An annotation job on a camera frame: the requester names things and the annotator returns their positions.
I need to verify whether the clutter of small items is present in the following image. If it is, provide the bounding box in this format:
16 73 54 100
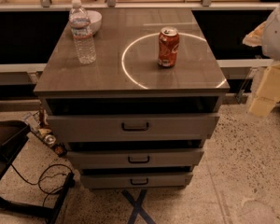
23 105 67 157

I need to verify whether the red soda can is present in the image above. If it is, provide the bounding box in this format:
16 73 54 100
158 26 179 67

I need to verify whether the clear plastic water bottle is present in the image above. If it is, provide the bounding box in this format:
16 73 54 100
69 0 96 64

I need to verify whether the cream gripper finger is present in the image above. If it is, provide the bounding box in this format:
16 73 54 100
248 97 275 118

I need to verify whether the grey drawer cabinet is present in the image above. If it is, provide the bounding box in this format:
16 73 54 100
35 8 229 176

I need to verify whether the metal rail bracket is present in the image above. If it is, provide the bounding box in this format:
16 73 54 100
235 67 258 104

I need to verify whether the blue tape cross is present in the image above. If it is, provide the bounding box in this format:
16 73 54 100
122 189 156 224

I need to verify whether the grey bottom drawer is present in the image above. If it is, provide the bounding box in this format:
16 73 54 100
80 172 193 189

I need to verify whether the grey top drawer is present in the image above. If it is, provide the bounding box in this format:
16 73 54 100
48 113 219 143

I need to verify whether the white bowl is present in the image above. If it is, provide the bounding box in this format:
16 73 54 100
88 10 103 34

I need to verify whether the black cable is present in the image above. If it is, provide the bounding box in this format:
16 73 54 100
10 162 75 207

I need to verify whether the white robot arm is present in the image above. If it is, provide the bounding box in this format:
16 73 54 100
248 4 280 118

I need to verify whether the grey drawer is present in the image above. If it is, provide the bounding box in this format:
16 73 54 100
48 113 219 143
67 148 203 169
80 172 193 189

